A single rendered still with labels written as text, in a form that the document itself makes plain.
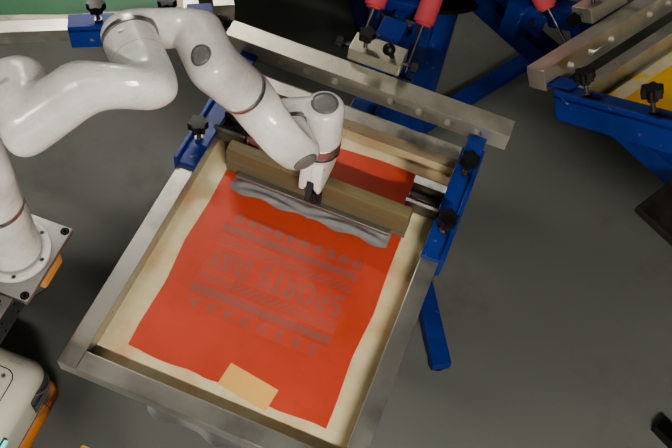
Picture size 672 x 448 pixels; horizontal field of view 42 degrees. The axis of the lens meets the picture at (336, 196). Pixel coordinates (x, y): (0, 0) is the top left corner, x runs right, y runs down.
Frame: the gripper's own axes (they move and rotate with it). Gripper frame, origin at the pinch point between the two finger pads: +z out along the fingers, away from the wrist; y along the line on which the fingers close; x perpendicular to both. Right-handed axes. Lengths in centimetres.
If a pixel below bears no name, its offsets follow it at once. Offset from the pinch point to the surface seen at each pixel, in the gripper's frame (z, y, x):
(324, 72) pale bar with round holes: -2.4, -28.2, -10.0
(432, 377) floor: 102, -14, 38
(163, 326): 4.6, 38.6, -16.2
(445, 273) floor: 102, -50, 31
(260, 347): 5.1, 35.0, 2.7
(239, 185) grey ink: 4.7, 3.0, -16.7
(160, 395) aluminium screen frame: 1, 52, -9
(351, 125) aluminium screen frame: 3.7, -21.3, -0.3
